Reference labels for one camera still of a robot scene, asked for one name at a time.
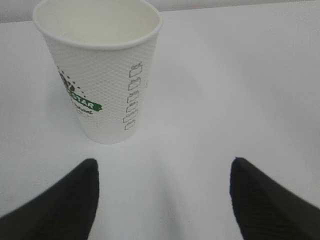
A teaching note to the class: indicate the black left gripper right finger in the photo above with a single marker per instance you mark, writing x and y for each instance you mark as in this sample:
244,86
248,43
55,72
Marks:
265,210

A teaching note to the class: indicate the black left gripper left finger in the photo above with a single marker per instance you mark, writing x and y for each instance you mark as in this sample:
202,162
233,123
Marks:
65,211

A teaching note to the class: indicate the white paper coffee cup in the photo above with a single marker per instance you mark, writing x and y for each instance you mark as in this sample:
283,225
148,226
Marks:
103,51

